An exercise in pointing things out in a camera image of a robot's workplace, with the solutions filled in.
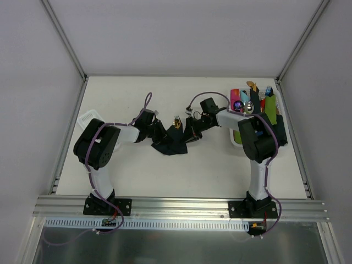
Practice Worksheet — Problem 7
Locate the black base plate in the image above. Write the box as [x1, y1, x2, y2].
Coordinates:
[83, 196, 132, 216]
[228, 200, 278, 219]

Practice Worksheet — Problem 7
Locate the light blue napkin roll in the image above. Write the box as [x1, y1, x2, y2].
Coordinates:
[240, 90, 250, 106]

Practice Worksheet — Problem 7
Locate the dark navy paper napkin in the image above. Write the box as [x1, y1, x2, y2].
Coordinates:
[151, 125, 188, 156]

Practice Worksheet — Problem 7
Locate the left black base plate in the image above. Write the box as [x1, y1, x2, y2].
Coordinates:
[83, 196, 132, 216]

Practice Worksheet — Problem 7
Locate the large white storage bin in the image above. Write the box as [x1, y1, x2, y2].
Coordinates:
[228, 86, 288, 139]

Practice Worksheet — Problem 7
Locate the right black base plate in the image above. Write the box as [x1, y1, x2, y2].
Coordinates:
[228, 200, 278, 219]

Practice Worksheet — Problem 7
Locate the tall green napkin roll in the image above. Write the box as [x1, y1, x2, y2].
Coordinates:
[264, 95, 277, 125]

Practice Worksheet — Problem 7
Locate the pink napkin roll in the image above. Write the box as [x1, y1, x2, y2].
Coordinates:
[230, 89, 240, 111]

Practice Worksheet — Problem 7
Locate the black napkin roll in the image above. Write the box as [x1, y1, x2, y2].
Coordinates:
[275, 115, 288, 146]

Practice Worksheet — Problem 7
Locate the iridescent spoon in bin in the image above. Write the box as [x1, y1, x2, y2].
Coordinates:
[233, 100, 244, 113]

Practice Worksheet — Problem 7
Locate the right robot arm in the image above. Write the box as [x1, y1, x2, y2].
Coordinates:
[181, 98, 279, 219]

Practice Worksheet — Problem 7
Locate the white slotted cable duct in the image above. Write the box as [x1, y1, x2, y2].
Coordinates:
[44, 217, 250, 232]

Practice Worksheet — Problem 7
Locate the dark navy napkin roll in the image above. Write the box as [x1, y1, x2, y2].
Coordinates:
[250, 89, 261, 114]

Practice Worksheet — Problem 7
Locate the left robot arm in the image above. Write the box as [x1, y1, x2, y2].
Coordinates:
[73, 109, 173, 215]

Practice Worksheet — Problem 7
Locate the aluminium mounting rail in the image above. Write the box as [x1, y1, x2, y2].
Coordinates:
[32, 195, 331, 222]

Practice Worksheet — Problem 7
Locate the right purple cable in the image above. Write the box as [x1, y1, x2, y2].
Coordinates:
[186, 91, 283, 237]

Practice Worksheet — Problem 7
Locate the blue fork in bin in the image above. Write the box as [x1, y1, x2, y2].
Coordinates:
[265, 86, 274, 97]

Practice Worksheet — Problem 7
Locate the iridescent rainbow fork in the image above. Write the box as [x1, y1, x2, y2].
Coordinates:
[173, 116, 182, 125]

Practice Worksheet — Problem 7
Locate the silver spoon in bin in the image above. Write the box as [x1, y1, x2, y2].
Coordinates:
[244, 101, 254, 114]

